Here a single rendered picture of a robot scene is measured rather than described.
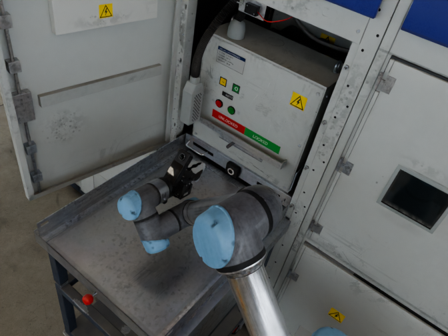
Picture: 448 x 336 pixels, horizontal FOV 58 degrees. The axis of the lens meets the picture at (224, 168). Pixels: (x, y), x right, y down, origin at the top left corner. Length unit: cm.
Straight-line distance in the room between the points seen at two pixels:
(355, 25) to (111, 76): 81
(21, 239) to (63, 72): 140
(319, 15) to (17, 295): 193
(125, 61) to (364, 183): 90
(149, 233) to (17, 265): 140
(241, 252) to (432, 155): 62
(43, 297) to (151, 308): 113
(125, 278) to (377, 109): 91
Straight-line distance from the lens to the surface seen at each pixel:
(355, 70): 121
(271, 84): 141
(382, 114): 121
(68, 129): 151
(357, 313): 172
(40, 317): 229
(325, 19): 121
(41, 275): 242
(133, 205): 114
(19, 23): 128
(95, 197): 153
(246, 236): 83
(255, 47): 146
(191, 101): 151
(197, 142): 173
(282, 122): 144
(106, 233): 145
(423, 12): 111
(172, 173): 126
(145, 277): 135
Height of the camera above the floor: 198
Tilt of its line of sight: 41 degrees down
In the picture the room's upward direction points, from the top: 12 degrees clockwise
